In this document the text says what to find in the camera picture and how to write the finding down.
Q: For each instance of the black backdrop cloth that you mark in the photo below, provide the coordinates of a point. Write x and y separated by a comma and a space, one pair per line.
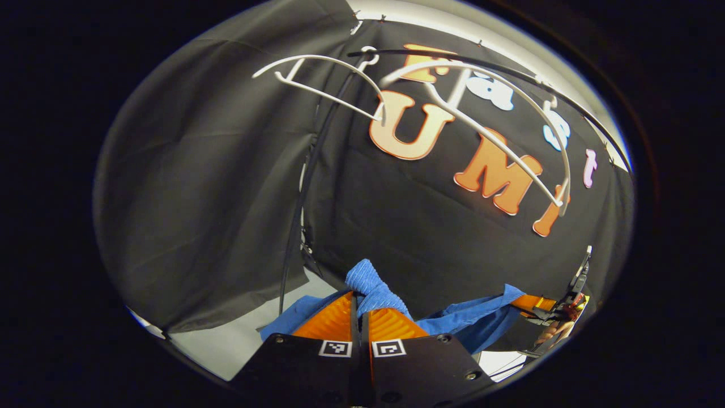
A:
198, 198

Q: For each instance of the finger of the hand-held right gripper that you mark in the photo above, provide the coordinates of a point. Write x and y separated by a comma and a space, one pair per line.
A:
535, 303

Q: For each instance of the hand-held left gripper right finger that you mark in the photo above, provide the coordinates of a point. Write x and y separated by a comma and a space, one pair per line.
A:
425, 368

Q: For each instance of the white plastic hanger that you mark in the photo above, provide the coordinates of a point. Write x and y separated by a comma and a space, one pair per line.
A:
325, 58
512, 158

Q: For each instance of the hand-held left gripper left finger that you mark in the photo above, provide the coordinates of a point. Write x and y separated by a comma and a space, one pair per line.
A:
300, 368

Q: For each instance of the black clothes rack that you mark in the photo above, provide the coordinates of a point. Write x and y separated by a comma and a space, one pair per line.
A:
308, 175

